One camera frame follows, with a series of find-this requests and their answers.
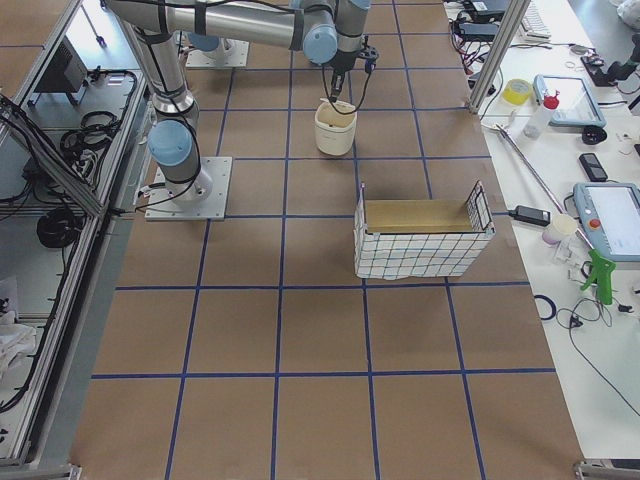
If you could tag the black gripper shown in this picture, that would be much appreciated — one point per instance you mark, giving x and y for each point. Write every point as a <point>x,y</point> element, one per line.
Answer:
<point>343,60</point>

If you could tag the white trash can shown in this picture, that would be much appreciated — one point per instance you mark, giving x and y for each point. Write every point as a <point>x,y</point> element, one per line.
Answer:
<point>335,126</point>

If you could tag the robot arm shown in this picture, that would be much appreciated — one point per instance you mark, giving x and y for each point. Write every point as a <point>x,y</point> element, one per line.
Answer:
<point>168,37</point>

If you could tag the metal rod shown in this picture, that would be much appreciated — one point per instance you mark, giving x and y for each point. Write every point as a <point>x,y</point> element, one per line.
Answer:
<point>505,135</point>

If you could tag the wooden box with grid cloth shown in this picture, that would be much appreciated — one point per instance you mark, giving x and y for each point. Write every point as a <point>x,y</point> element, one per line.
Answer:
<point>398,239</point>

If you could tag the yellow tape roll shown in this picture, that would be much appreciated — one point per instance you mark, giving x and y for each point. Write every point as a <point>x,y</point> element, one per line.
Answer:
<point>517,91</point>

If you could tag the white bottle red cap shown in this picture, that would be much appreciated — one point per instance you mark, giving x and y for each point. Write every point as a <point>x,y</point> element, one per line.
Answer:
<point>541,118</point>

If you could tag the black power adapter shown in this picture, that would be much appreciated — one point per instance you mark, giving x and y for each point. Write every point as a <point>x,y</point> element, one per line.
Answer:
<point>530,215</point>

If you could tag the blue teach pendant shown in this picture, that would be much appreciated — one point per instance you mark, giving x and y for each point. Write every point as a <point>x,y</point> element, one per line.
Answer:
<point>577,105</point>

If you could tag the paper cup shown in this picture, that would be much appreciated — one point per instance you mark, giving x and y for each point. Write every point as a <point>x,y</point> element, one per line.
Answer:
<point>561,226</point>

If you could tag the black phone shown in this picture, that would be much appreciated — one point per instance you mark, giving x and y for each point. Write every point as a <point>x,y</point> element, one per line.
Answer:
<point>593,168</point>

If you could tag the green plastic gun tool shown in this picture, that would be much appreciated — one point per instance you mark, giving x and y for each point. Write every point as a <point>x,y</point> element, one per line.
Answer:
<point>600,275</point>

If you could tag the aluminium frame post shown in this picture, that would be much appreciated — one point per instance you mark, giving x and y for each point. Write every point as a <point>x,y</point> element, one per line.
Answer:
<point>509,25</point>

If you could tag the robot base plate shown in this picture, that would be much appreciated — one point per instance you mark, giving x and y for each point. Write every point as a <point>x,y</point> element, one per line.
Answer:
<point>205,199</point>

